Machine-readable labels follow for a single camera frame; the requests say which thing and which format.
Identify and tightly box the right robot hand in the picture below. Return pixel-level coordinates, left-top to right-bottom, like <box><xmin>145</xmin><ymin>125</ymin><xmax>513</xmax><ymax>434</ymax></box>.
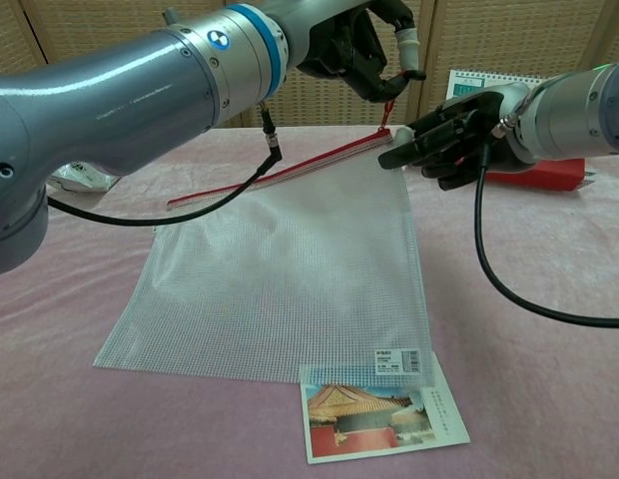
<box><xmin>377</xmin><ymin>82</ymin><xmax>535</xmax><ymax>192</ymax></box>

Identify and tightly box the pink tablecloth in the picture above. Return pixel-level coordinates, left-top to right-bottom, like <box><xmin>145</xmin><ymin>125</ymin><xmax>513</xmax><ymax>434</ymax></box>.
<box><xmin>0</xmin><ymin>124</ymin><xmax>619</xmax><ymax>479</ymax></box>

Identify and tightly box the woven folding screen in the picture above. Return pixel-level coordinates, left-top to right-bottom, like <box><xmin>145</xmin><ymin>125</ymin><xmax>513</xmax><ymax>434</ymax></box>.
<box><xmin>0</xmin><ymin>0</ymin><xmax>619</xmax><ymax>131</ymax></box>

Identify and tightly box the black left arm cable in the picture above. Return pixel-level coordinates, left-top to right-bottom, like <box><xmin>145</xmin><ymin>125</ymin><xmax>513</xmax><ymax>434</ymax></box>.
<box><xmin>47</xmin><ymin>102</ymin><xmax>286</xmax><ymax>229</ymax></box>

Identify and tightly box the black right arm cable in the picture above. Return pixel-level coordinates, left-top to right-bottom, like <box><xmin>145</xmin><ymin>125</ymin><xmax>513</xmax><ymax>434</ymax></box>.
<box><xmin>476</xmin><ymin>114</ymin><xmax>619</xmax><ymax>329</ymax></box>

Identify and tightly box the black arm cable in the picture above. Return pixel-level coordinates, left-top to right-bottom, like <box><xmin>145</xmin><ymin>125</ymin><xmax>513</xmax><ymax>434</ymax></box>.
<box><xmin>476</xmin><ymin>114</ymin><xmax>619</xmax><ymax>329</ymax></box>
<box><xmin>47</xmin><ymin>102</ymin><xmax>286</xmax><ymax>229</ymax></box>

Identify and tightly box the clear mesh zipper pouch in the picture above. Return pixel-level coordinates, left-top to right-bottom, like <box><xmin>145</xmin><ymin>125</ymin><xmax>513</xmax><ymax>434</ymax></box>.
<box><xmin>93</xmin><ymin>72</ymin><xmax>438</xmax><ymax>389</ymax></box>

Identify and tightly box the white green snack bag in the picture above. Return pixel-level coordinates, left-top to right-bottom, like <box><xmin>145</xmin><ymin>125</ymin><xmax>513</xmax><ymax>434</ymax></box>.
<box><xmin>47</xmin><ymin>160</ymin><xmax>122</xmax><ymax>194</ymax></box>

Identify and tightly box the palace picture postcard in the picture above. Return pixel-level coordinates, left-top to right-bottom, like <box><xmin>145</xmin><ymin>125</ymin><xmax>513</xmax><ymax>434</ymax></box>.
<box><xmin>299</xmin><ymin>351</ymin><xmax>471</xmax><ymax>465</ymax></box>

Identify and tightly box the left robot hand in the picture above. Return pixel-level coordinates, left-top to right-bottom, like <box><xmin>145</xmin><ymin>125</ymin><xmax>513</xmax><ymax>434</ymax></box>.
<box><xmin>289</xmin><ymin>0</ymin><xmax>425</xmax><ymax>104</ymax></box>

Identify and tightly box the red flat box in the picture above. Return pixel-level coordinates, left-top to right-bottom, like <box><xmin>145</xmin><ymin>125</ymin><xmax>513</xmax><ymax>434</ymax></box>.
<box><xmin>483</xmin><ymin>157</ymin><xmax>588</xmax><ymax>193</ymax></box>

